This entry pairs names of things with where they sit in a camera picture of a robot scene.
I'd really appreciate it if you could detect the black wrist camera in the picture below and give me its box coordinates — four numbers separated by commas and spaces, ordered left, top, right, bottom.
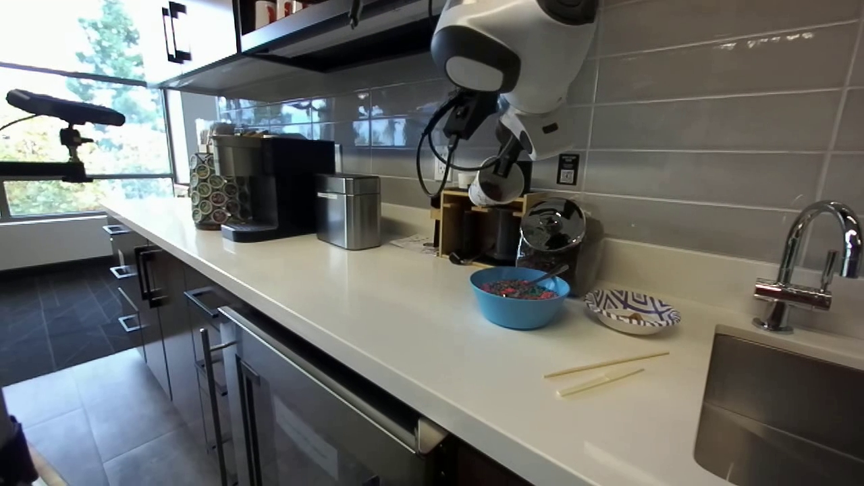
441, 90, 499, 147

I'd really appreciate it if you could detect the white wall outlet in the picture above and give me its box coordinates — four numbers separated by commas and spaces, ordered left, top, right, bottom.
433, 147, 457, 183

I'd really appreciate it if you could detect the dark base cabinet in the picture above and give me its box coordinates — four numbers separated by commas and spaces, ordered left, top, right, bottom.
106, 220, 227, 453

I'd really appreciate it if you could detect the chrome faucet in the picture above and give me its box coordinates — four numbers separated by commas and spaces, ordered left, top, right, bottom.
754, 197, 864, 336

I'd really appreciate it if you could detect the dark upper cabinet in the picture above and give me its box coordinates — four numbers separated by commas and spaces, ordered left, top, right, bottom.
156, 0, 454, 100

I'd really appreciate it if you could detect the colourful cereal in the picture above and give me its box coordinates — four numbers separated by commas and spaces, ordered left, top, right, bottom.
484, 279, 562, 304

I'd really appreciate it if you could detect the wooden chopstick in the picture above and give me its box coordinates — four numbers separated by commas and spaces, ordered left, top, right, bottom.
554, 366, 647, 399
541, 349, 672, 381

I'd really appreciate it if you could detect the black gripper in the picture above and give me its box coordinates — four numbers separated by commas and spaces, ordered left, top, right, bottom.
485, 124, 535, 181

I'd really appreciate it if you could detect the metal spoon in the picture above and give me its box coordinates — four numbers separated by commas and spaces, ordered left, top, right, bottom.
516, 262, 573, 294

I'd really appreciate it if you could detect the wooden pod organizer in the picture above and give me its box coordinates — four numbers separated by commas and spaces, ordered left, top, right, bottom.
430, 187, 543, 267

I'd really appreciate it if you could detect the black cabinet handle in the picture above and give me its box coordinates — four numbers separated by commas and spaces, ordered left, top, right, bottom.
159, 0, 194, 65

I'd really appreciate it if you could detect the blue bowl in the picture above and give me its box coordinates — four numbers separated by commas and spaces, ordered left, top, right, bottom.
468, 266, 576, 333

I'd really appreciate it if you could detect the blue white patterned plate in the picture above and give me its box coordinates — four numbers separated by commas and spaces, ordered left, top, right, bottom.
584, 286, 684, 340

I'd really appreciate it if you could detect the stainless steel canister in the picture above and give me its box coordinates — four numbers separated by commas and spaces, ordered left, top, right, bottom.
314, 171, 383, 255

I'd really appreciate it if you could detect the black wall outlet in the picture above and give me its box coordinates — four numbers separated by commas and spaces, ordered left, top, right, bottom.
554, 152, 580, 189

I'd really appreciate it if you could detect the steel dishwasher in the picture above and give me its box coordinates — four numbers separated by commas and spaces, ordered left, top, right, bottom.
215, 306, 450, 486

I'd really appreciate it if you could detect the patterned bag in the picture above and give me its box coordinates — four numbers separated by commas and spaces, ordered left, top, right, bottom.
186, 127, 245, 232

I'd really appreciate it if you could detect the black coffee machine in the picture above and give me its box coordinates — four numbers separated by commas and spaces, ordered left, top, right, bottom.
214, 133, 340, 246

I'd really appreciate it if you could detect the coffee jar with chrome lid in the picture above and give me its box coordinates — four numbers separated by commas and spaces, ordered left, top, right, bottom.
514, 197, 591, 286

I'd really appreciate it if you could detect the black drawer handle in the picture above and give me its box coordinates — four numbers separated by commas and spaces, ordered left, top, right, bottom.
132, 246, 171, 310

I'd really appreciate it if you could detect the black camera stand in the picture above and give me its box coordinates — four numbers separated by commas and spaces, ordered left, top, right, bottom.
0, 86, 130, 187

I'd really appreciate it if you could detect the steel sink basin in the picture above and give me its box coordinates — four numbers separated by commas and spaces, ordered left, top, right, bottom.
691, 325, 864, 486

